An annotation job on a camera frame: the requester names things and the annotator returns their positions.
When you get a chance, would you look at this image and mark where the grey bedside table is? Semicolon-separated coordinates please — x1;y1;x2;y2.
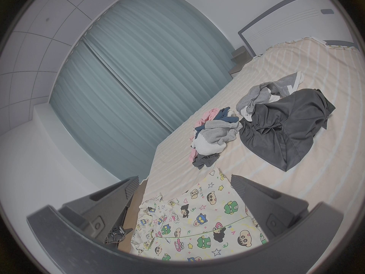
229;46;254;78

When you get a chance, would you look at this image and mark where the grey and white garment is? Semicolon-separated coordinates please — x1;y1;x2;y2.
236;71;304;122

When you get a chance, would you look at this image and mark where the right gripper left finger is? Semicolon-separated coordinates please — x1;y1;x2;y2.
58;176;139;242

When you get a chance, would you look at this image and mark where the pile of clothes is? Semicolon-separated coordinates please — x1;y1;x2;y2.
190;107;243;170

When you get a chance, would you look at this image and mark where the blue-green curtain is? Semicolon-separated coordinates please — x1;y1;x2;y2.
49;40;174;182
81;0;237;132

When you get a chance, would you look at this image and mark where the bed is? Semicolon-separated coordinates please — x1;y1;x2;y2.
140;0;364;256

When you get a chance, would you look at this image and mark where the white printed pyjama top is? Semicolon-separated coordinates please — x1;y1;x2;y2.
130;167;268;260

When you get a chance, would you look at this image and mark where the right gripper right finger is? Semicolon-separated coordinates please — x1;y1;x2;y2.
231;174;309;237

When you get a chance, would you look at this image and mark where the black garment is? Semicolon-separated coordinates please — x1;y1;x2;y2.
239;89;336;172

